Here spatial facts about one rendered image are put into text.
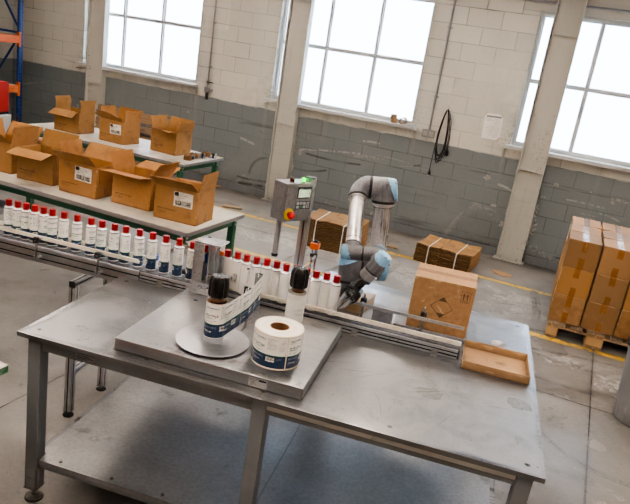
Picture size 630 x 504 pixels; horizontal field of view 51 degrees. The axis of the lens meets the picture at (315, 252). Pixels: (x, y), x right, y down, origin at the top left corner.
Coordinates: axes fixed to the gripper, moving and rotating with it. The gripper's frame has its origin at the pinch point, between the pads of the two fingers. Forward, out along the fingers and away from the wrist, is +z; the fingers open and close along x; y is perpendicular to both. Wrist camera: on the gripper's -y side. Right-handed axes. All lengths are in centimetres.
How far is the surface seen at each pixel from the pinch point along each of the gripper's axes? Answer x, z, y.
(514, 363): 80, -33, -6
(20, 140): -270, 138, -155
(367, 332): 17.8, -1.1, 5.8
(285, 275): -29.8, 5.5, 3.3
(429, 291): 28.8, -29.8, -16.5
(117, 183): -177, 99, -134
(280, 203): -54, -20, 0
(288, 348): -7, 0, 68
